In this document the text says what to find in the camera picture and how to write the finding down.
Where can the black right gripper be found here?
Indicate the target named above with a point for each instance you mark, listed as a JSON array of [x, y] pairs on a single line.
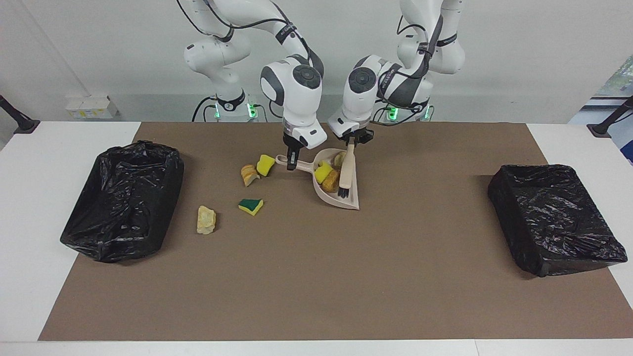
[[292, 141]]

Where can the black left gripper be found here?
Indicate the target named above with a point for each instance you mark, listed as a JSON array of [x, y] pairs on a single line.
[[357, 135]]

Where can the striped bread piece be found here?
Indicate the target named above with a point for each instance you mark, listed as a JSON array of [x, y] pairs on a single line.
[[248, 175], [339, 159]]

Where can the yellow notched sponge piece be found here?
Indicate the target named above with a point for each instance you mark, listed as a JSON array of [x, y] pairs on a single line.
[[323, 174]]

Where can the beige brush with black bristles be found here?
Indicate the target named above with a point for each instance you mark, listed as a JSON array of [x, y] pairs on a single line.
[[347, 170]]

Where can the brown bread roll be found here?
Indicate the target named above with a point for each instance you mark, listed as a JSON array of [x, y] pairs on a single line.
[[331, 184]]

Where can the yellow green sponge piece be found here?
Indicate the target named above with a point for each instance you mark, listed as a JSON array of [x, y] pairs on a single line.
[[249, 206]]

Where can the beige plastic dustpan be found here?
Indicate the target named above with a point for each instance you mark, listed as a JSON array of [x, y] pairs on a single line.
[[341, 202]]

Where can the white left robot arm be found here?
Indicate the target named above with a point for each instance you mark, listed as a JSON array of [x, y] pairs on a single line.
[[356, 106]]

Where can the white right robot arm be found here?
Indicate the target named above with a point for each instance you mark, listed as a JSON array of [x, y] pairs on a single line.
[[301, 104]]

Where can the black bin with loose bag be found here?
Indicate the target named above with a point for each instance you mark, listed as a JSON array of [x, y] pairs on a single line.
[[123, 207]]

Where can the black bin with tight bag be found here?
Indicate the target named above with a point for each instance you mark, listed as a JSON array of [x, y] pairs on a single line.
[[549, 217]]

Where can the pale bread chunk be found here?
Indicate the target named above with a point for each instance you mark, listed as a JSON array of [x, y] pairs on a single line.
[[205, 220]]

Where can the brown paper table mat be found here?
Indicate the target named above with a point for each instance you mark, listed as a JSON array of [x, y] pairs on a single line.
[[316, 272]]

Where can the black clamp stand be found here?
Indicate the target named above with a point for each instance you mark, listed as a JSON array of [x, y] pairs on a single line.
[[22, 123], [606, 127]]

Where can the green printed poster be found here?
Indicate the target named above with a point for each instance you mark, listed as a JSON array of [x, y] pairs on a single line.
[[622, 74]]

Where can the blue white board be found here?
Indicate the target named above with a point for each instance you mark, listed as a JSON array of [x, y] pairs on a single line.
[[630, 146]]

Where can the white wall socket box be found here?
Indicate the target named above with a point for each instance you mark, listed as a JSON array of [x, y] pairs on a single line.
[[91, 106]]

